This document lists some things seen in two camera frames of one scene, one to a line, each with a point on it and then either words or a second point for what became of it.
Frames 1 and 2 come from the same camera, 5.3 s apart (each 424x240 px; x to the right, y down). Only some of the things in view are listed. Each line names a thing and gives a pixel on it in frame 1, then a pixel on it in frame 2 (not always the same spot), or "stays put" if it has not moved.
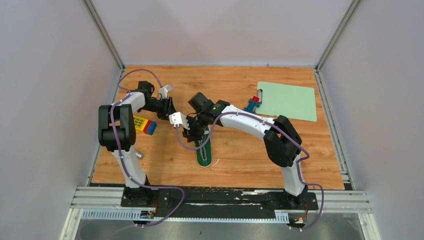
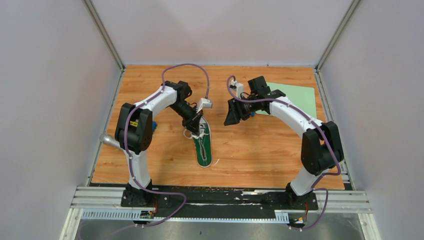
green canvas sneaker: [204, 154] stays put
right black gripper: [192, 134] -> [235, 113]
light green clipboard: [296, 102] stays put
